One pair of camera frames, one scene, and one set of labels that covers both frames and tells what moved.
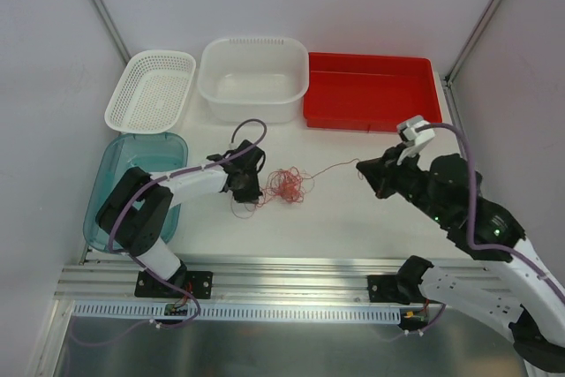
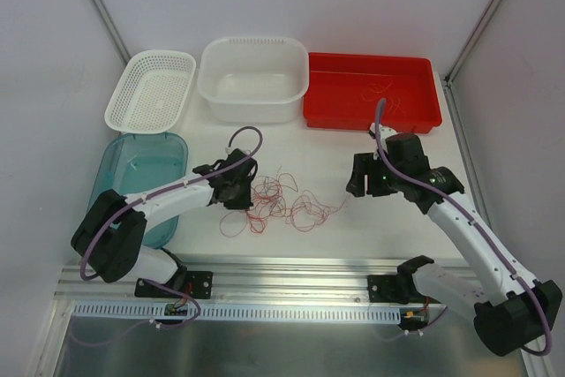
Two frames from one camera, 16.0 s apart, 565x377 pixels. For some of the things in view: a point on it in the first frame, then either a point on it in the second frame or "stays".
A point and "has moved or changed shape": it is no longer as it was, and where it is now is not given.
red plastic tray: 369,92 stays
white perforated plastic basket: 150,92 stays
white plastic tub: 253,79 stays
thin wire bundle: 257,208 has moved or changed shape
